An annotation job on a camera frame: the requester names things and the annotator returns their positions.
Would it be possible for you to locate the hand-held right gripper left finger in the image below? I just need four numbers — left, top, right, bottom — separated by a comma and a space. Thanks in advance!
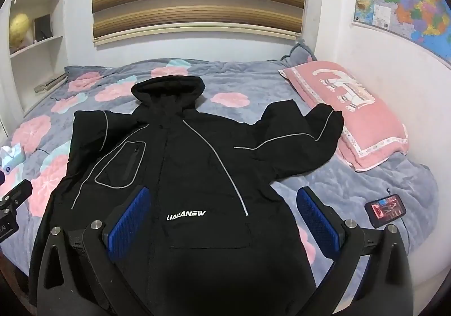
30, 186, 160, 316

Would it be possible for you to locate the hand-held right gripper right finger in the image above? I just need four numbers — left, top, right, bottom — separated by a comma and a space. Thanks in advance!
296, 186, 414, 316

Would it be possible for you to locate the black hooded jacket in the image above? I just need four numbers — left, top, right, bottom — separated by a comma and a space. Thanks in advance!
28, 74, 345, 316

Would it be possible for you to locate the grey floral blanket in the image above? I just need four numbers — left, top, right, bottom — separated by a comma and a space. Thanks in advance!
0, 59, 439, 288

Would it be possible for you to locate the tissue pack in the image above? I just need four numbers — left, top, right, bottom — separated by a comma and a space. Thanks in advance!
0, 145, 26, 171

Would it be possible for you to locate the smartphone with red screen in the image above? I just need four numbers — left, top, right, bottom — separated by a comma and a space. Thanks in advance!
364, 193, 407, 229

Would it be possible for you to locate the pink pillow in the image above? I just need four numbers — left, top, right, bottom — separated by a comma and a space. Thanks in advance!
278, 60, 409, 172

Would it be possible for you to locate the flat stack of books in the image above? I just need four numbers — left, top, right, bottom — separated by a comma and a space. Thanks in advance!
34, 73, 68, 94

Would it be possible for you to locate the grey pillow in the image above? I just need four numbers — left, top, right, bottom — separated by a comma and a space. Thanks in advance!
280, 39, 319, 68

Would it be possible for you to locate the yellow plush toy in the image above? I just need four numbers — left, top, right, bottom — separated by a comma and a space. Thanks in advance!
9, 13, 32, 49

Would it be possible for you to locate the black box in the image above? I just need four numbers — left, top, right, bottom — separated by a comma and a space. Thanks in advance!
33, 15, 53, 43

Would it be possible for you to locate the white bookshelf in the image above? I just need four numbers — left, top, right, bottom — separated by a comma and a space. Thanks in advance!
0, 0, 71, 126

